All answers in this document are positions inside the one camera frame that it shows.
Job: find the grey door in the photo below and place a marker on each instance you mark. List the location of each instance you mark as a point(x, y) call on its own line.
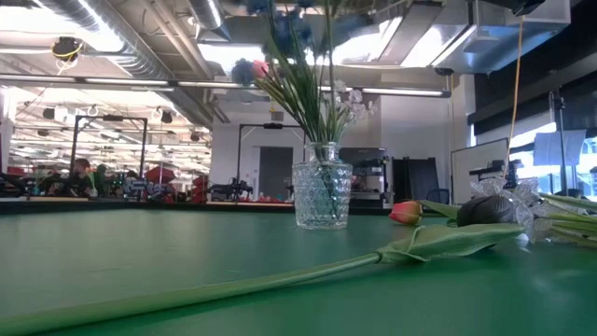
point(275, 172)

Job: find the black panel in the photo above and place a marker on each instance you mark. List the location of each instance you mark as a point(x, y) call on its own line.
point(420, 177)

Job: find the black perforated stand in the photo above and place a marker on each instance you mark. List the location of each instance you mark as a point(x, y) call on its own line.
point(494, 170)

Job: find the pink artificial tulip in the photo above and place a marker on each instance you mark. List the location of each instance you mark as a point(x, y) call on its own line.
point(405, 213)

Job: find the long ceiling light strip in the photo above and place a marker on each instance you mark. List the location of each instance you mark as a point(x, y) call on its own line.
point(116, 80)
point(401, 92)

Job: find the whiteboard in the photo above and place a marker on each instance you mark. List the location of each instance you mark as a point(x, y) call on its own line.
point(476, 172)

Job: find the green table mat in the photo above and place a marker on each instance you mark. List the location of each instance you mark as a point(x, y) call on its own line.
point(140, 256)

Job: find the black light stand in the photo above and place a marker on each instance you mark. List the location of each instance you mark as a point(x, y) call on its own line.
point(562, 121)

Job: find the black station frame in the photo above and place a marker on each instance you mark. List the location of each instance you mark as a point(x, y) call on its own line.
point(107, 118)
point(273, 125)

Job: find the black artificial tulip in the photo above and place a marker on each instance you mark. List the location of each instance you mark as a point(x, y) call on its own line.
point(443, 242)

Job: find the clear glass vase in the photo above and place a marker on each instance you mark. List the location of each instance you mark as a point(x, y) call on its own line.
point(322, 186)

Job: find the black appliance cabinet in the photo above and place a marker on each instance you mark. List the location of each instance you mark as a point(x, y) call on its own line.
point(368, 177)

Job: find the white sheet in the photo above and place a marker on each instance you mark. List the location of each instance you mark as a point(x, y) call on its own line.
point(545, 149)

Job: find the black ceiling fixture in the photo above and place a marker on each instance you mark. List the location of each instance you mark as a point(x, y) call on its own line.
point(66, 49)

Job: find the person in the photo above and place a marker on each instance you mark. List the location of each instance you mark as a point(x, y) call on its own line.
point(81, 168)

